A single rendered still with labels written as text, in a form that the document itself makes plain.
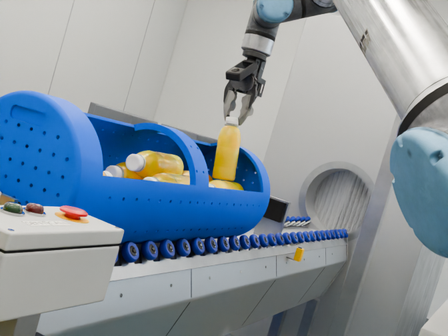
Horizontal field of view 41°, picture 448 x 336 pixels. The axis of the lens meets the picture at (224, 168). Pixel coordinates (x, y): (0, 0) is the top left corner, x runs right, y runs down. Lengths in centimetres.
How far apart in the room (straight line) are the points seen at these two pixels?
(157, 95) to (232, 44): 107
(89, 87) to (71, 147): 512
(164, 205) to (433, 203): 71
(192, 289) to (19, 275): 89
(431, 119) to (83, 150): 58
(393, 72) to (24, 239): 48
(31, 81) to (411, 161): 505
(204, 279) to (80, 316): 50
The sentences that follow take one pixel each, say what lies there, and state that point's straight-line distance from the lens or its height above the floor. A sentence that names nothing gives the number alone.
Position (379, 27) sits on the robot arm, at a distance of 83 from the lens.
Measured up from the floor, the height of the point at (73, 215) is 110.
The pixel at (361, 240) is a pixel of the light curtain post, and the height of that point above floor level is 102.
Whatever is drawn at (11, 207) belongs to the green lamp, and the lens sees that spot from 72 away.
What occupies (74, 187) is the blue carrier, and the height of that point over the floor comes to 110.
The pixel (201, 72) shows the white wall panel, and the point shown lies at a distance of 690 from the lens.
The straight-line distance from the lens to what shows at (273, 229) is 223.
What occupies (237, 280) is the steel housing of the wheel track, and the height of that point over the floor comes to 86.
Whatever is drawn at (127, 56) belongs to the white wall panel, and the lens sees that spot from 650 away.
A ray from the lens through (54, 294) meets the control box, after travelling 73.
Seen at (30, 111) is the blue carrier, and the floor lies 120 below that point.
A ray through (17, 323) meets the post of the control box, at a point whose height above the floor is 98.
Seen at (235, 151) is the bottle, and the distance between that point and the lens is 170.
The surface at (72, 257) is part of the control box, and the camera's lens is 73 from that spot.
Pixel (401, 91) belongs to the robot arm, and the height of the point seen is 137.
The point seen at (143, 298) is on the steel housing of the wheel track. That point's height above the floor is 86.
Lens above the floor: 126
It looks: 3 degrees down
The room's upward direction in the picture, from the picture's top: 17 degrees clockwise
